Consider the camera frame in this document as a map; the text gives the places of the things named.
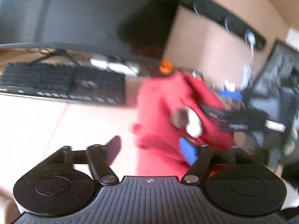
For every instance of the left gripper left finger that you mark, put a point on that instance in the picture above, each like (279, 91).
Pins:
(100, 158)

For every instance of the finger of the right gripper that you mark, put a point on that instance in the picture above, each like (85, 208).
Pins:
(232, 95)

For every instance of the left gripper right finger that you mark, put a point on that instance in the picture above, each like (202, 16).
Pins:
(199, 160)

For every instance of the red fleece hooded garment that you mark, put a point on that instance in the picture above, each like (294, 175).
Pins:
(157, 136)

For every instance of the right computer monitor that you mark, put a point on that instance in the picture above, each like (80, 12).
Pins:
(275, 91)

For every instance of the orange round object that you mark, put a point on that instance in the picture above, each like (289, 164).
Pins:
(166, 67)

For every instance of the black mechanical keyboard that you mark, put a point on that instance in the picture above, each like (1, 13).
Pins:
(64, 82)

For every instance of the white power adapter box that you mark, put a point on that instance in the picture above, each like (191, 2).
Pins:
(117, 66)

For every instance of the left curved computer monitor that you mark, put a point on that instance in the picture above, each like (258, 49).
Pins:
(134, 30)

